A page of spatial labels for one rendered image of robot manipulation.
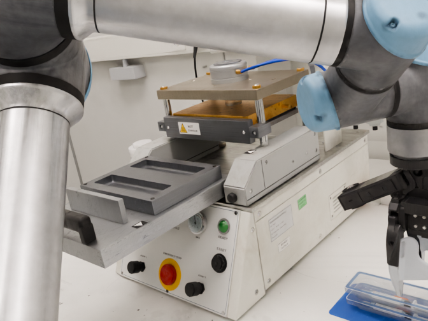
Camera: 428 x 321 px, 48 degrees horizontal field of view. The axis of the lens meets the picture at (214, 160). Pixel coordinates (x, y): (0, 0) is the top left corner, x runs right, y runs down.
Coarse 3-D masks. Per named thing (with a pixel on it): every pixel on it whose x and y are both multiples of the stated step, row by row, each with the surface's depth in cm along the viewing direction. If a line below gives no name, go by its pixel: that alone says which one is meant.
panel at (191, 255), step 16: (208, 208) 88; (224, 208) 86; (208, 224) 88; (160, 240) 96; (176, 240) 93; (192, 240) 90; (208, 240) 88; (224, 240) 85; (128, 256) 102; (144, 256) 99; (160, 256) 95; (176, 256) 92; (192, 256) 90; (208, 256) 87; (224, 256) 85; (128, 272) 101; (144, 272) 98; (176, 272) 92; (192, 272) 89; (208, 272) 87; (224, 272) 84; (160, 288) 95; (176, 288) 92; (208, 288) 86; (224, 288) 84; (208, 304) 86; (224, 304) 84
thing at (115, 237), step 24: (72, 192) 82; (96, 192) 78; (216, 192) 84; (96, 216) 79; (120, 216) 74; (144, 216) 76; (168, 216) 76; (72, 240) 72; (96, 240) 71; (120, 240) 70; (144, 240) 73; (96, 264) 69
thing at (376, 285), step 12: (360, 276) 82; (372, 276) 81; (348, 288) 79; (360, 288) 79; (372, 288) 78; (384, 288) 78; (408, 288) 77; (420, 288) 76; (396, 300) 74; (408, 300) 74; (420, 300) 73
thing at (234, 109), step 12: (276, 96) 103; (288, 96) 101; (192, 108) 105; (204, 108) 103; (216, 108) 101; (228, 108) 99; (240, 108) 97; (252, 108) 96; (264, 108) 94; (276, 108) 97; (288, 108) 100; (252, 120) 91; (276, 120) 97
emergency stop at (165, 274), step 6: (168, 264) 93; (162, 270) 93; (168, 270) 92; (174, 270) 92; (162, 276) 93; (168, 276) 92; (174, 276) 91; (162, 282) 93; (168, 282) 92; (174, 282) 92
